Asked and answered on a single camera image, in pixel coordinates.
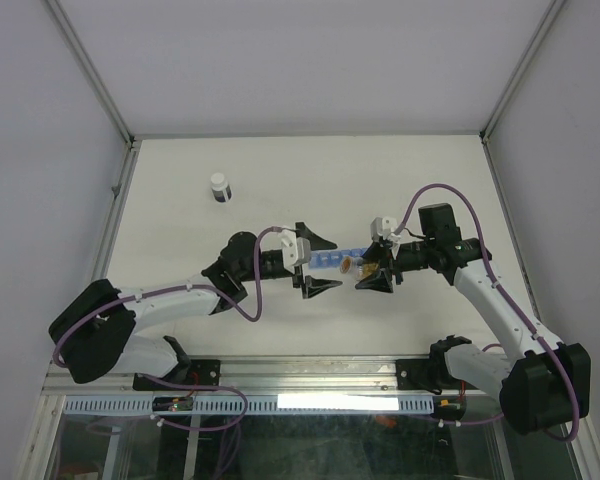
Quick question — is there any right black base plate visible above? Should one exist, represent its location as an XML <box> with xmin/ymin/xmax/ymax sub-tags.
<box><xmin>394</xmin><ymin>358</ymin><xmax>438</xmax><ymax>393</ymax></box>

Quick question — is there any amber pill bottle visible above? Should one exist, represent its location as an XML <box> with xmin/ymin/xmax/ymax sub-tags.
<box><xmin>339</xmin><ymin>256</ymin><xmax>379</xmax><ymax>280</ymax></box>

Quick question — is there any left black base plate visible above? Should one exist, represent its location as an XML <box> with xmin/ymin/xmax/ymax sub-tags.
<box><xmin>132</xmin><ymin>358</ymin><xmax>221</xmax><ymax>391</ymax></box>

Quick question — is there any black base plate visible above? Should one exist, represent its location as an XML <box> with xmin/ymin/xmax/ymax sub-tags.
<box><xmin>132</xmin><ymin>358</ymin><xmax>221</xmax><ymax>391</ymax></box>
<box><xmin>394</xmin><ymin>358</ymin><xmax>438</xmax><ymax>393</ymax></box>

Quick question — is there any white cap pill bottle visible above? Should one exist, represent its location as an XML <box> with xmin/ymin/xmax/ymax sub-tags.
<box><xmin>210</xmin><ymin>172</ymin><xmax>232</xmax><ymax>203</ymax></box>

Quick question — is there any aluminium mounting rail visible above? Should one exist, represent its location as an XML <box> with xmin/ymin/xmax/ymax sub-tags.
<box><xmin>44</xmin><ymin>353</ymin><xmax>579</xmax><ymax>396</ymax></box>

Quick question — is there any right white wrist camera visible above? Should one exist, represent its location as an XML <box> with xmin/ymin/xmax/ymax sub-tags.
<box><xmin>370</xmin><ymin>216</ymin><xmax>400</xmax><ymax>242</ymax></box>

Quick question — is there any blue weekly pill organizer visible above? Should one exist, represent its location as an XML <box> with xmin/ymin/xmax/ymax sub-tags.
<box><xmin>309</xmin><ymin>248</ymin><xmax>366</xmax><ymax>270</ymax></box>

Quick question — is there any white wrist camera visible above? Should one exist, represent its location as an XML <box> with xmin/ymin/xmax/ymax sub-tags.
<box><xmin>278</xmin><ymin>230</ymin><xmax>311</xmax><ymax>271</ymax></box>
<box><xmin>370</xmin><ymin>216</ymin><xmax>400</xmax><ymax>242</ymax></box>

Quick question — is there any slotted grey cable duct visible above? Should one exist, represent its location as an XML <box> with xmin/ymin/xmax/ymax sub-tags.
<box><xmin>64</xmin><ymin>393</ymin><xmax>434</xmax><ymax>417</ymax></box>

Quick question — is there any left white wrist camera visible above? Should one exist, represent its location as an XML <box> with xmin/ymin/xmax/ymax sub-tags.
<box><xmin>278</xmin><ymin>230</ymin><xmax>311</xmax><ymax>271</ymax></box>

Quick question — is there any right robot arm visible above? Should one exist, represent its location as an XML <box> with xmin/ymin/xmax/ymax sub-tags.
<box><xmin>355</xmin><ymin>203</ymin><xmax>591</xmax><ymax>435</ymax></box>

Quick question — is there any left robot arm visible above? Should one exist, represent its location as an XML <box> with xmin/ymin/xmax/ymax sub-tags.
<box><xmin>48</xmin><ymin>222</ymin><xmax>338</xmax><ymax>389</ymax></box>

